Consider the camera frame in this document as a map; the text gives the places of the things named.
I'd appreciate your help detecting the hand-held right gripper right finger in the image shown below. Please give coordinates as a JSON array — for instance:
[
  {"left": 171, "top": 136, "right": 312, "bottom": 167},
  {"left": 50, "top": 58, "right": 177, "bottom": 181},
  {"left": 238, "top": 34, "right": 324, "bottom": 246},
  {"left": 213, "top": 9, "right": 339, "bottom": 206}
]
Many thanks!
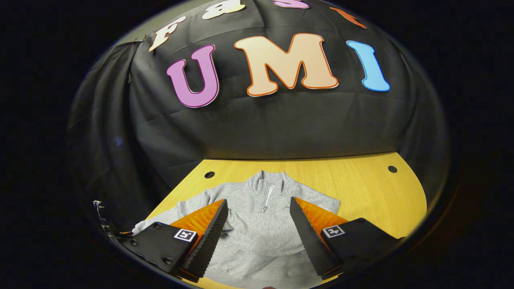
[{"left": 289, "top": 197, "right": 406, "bottom": 281}]

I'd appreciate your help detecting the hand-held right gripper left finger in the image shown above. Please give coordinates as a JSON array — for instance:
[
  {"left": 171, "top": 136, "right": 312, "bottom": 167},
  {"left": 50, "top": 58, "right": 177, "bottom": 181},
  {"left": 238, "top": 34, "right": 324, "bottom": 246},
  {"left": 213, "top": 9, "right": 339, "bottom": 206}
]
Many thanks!
[{"left": 120, "top": 199, "right": 228, "bottom": 283}]

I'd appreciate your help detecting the grey zip-neck sweatshirt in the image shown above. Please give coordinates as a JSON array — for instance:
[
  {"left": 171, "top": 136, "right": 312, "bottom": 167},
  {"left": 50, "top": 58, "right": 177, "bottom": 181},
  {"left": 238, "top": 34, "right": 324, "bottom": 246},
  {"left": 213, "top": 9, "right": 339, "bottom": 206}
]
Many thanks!
[{"left": 132, "top": 170, "right": 342, "bottom": 289}]

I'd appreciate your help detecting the black backdrop cloth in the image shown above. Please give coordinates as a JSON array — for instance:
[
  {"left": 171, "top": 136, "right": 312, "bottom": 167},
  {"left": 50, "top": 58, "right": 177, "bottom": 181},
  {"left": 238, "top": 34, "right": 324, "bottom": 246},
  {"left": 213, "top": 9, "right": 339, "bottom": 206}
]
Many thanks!
[{"left": 66, "top": 0, "right": 450, "bottom": 237}]

